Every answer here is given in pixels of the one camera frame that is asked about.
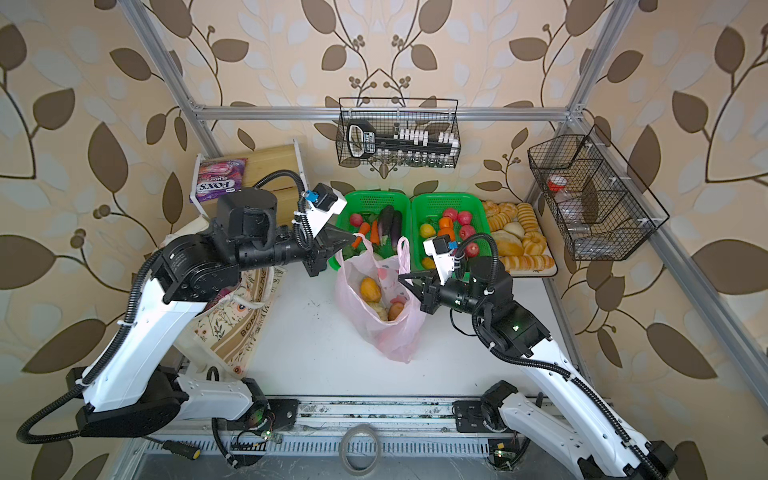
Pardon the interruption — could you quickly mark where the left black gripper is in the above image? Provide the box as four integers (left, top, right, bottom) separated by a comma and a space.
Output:
227, 219, 355, 275

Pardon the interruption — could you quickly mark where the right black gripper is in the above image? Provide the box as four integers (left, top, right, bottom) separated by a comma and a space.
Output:
400, 268, 492, 323

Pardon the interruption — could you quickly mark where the brown potato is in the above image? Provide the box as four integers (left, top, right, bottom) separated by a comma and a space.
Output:
388, 302, 405, 322

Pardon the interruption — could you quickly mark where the pink plastic grocery bag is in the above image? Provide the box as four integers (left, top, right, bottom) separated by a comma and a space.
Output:
335, 238, 426, 363

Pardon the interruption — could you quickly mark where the cream canvas tote bag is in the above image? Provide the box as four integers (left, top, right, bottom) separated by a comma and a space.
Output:
173, 267, 286, 378

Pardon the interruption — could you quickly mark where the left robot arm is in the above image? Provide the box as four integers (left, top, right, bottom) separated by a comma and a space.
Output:
16, 178, 355, 444

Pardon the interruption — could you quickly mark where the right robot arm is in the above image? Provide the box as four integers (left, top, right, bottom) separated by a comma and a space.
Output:
398, 233, 678, 479

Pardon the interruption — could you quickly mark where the orange carrot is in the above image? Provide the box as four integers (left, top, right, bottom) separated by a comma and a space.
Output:
352, 222, 371, 248

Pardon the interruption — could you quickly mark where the yellow lemon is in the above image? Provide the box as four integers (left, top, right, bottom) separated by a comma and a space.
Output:
419, 223, 437, 239

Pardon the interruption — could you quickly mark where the purple eggplant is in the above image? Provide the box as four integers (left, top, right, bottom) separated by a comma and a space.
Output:
390, 210, 403, 248

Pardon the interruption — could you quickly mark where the orange fruit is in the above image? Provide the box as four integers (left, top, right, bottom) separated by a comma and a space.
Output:
437, 217, 456, 241

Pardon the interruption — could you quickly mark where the left green vegetable basket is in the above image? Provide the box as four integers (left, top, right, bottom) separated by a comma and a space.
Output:
335, 191, 410, 259

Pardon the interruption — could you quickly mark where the right green fruit basket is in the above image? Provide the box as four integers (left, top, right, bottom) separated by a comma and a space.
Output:
409, 193, 491, 272

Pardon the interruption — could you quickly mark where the bread tray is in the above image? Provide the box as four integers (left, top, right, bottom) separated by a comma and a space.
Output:
482, 201, 558, 278

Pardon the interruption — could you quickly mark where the white wooden shelf rack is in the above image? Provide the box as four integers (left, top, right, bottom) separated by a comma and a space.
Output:
189, 140, 309, 225

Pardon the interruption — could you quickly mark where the purple Fox's candy bag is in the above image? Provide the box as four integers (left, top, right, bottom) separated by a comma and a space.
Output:
192, 158, 246, 202

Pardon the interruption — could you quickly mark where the grey tape roll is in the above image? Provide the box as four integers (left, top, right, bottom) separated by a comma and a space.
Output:
338, 424, 383, 478

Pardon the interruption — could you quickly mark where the black yellow screwdriver left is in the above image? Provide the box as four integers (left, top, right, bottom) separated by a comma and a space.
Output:
144, 436, 201, 460

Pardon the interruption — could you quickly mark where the back black wire basket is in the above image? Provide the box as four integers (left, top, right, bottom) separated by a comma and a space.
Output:
335, 95, 462, 171

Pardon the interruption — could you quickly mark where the black wire basket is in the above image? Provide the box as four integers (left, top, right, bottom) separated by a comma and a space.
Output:
335, 95, 462, 171
527, 125, 670, 261

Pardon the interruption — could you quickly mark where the right black wire basket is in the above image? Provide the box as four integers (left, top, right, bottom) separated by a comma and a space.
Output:
527, 125, 670, 261

